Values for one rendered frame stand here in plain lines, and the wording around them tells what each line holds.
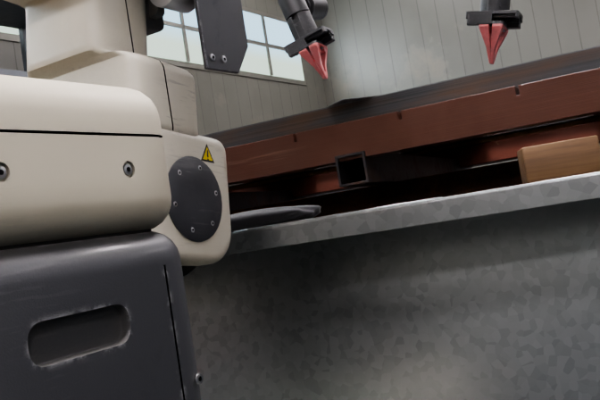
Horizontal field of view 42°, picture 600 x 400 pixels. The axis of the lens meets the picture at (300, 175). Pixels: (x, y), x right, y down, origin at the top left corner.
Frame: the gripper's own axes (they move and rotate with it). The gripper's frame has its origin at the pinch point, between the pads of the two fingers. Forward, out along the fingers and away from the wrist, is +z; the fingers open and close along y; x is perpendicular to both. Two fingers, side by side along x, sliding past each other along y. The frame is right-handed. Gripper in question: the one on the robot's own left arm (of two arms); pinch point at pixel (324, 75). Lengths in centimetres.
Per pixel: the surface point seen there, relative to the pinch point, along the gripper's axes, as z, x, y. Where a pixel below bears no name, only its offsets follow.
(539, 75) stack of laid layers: 25, 39, -42
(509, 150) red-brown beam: 30.3, -26.2, -26.0
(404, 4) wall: -198, -686, 87
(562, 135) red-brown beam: 32, -26, -38
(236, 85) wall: -162, -521, 241
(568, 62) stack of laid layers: 25, 39, -47
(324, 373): 54, 48, 5
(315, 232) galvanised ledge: 34, 63, -9
